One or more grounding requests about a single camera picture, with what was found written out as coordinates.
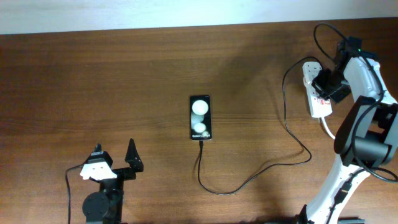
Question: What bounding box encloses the black charger cable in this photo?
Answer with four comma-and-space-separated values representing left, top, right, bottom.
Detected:
197, 55, 324, 196

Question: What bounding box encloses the white power strip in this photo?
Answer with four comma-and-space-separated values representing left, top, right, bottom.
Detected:
302, 61, 333, 118

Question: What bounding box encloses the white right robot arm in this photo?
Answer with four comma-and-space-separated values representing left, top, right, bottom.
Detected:
294, 37, 397, 223

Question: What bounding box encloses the black Galaxy smartphone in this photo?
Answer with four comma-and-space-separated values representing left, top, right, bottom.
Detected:
189, 95, 213, 141

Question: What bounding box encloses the white charger adapter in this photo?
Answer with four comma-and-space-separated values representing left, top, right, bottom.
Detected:
302, 62, 322, 87

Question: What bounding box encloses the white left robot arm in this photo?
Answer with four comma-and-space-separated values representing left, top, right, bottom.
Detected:
80, 139, 144, 224

